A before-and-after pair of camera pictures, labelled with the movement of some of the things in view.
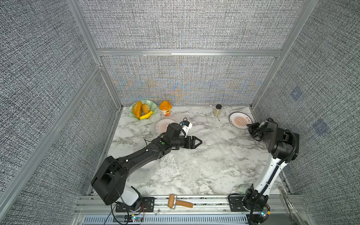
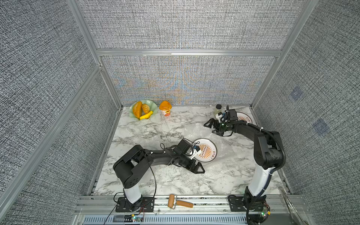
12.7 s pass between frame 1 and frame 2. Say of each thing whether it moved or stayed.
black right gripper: moved
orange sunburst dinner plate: stayed
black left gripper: moved
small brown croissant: stayed
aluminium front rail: stayed
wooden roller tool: stayed
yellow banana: stayed
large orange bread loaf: stayed
